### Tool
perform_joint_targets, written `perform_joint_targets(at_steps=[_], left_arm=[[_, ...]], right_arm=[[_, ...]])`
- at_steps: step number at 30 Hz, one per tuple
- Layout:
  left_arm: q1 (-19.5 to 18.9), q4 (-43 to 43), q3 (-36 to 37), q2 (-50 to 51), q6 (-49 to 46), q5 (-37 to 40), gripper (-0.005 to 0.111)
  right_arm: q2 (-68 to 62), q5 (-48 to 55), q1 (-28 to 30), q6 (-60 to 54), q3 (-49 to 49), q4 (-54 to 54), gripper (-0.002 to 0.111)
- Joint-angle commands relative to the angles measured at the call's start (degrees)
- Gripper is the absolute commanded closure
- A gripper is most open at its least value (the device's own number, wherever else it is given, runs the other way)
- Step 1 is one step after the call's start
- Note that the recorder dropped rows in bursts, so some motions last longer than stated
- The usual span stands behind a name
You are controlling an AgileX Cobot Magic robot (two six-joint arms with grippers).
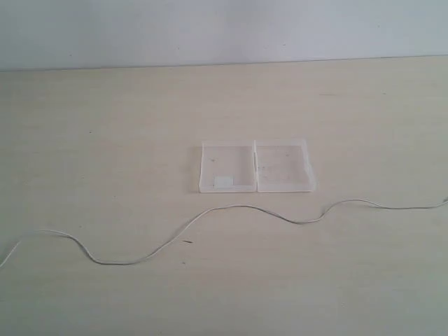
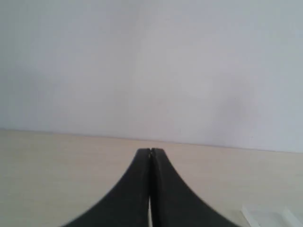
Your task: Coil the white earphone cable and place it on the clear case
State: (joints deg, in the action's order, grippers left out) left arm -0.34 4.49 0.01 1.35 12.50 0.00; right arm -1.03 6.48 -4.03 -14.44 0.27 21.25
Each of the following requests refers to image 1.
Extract white wired earphones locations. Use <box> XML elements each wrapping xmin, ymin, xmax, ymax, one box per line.
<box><xmin>0</xmin><ymin>197</ymin><xmax>448</xmax><ymax>268</ymax></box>

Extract clear plastic hinged case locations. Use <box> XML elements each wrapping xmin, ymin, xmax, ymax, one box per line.
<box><xmin>198</xmin><ymin>139</ymin><xmax>316</xmax><ymax>193</ymax></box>

